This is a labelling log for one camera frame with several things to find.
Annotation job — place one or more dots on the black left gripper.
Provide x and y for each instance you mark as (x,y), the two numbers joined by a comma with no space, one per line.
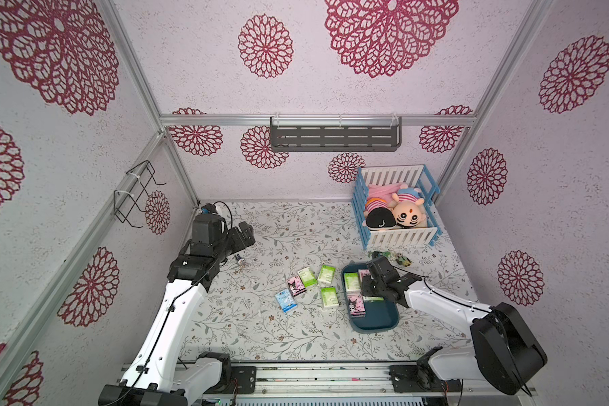
(239,243)

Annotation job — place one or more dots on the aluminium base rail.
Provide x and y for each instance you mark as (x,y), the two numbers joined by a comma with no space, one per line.
(293,380)

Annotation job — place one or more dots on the pink Kuromi tissue pack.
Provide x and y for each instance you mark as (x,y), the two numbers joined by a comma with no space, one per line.
(356,305)
(296,286)
(363,273)

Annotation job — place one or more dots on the grey wall shelf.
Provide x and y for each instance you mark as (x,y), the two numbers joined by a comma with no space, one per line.
(336,138)

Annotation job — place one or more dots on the green tissue pack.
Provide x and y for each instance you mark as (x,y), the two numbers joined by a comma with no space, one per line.
(352,282)
(307,277)
(329,298)
(326,275)
(370,299)

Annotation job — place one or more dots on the teal storage box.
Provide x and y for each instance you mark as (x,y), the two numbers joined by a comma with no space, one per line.
(380,316)

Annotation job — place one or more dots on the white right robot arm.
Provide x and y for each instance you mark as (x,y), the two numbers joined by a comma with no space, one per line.
(503,351)

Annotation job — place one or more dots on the aluminium frame post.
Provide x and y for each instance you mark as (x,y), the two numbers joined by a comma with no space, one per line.
(520,45)

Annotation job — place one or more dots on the pink plush doll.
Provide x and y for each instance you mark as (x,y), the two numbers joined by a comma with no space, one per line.
(385,192)

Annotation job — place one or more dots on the peach face plush doll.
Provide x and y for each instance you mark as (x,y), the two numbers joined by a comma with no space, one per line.
(409,211)

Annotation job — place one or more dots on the sloth figure keychain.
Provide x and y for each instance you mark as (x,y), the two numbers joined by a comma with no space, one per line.
(402,260)

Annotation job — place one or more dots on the black-haired plush doll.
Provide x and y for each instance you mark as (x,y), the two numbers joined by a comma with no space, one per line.
(380,218)

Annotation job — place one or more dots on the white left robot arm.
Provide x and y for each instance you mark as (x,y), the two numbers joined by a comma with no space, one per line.
(167,325)

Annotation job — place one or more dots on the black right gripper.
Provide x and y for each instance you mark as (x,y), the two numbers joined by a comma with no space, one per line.
(378,271)

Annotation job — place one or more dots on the blue white toy crib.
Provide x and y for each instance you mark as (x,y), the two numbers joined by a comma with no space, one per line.
(392,207)

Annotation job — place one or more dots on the blue Cinnamoroll tissue pack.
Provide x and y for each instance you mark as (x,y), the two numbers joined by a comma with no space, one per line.
(285,301)

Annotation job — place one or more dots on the green strap keychain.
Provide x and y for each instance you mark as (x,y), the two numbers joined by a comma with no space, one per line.
(377,254)

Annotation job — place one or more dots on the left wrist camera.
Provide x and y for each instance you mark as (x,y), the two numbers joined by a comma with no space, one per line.
(209,208)

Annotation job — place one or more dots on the black wire wall rack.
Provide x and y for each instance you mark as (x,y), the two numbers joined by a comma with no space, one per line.
(127,200)

